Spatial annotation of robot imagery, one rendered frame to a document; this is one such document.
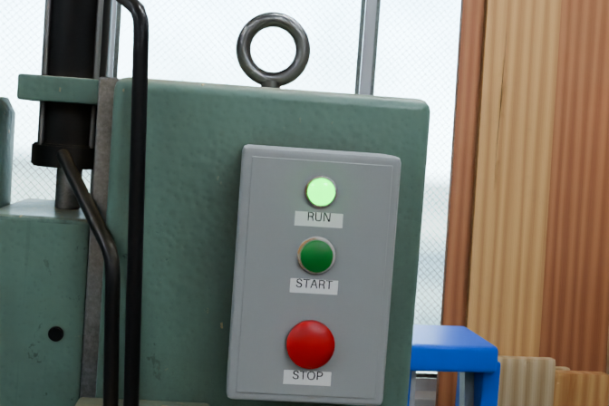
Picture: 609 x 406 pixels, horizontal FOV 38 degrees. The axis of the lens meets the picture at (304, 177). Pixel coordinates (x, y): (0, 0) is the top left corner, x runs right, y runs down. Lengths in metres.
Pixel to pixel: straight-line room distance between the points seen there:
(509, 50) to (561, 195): 0.36
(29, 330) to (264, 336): 0.20
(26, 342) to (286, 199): 0.24
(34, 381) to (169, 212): 0.17
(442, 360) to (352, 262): 0.95
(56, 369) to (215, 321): 0.13
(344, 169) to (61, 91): 0.24
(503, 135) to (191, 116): 1.51
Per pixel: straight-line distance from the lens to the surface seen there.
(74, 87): 0.69
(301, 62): 0.72
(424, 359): 1.49
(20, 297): 0.68
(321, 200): 0.55
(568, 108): 2.17
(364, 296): 0.57
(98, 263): 0.66
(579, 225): 2.18
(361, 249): 0.56
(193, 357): 0.63
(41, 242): 0.67
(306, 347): 0.56
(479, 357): 1.52
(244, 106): 0.61
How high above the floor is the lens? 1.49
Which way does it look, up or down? 3 degrees down
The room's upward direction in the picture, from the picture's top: 4 degrees clockwise
